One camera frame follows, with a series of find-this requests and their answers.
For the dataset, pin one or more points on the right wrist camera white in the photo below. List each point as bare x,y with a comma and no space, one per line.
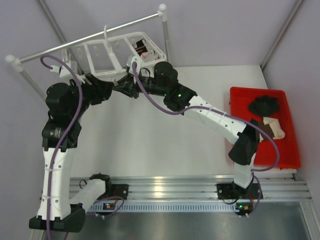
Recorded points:
134,59

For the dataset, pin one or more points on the white red hanging sock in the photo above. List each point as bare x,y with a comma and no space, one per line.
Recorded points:
149,56

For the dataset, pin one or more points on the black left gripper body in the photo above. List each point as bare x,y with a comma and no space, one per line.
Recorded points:
92,96

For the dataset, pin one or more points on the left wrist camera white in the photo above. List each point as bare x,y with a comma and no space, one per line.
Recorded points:
63,72

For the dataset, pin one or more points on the brown cream striped sock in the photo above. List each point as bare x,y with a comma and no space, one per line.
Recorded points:
272,127

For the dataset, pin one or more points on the white plastic clip hanger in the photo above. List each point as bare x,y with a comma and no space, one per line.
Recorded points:
106,57

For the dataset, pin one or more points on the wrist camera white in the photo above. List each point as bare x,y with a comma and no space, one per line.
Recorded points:
134,59
63,72

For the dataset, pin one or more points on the red plastic tray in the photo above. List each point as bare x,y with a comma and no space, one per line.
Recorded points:
241,97

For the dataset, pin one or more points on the black striped hanging sock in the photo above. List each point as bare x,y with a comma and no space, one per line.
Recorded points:
140,46

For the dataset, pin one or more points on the black sock pile in tray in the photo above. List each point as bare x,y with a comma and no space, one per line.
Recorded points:
264,106

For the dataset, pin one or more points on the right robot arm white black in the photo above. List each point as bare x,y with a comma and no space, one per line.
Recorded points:
164,91

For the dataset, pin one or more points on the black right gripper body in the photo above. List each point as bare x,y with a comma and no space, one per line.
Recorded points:
134,91

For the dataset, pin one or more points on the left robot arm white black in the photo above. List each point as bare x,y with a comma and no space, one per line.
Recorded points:
67,102

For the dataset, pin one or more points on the aluminium mounting rail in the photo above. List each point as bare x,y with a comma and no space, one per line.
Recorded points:
198,195

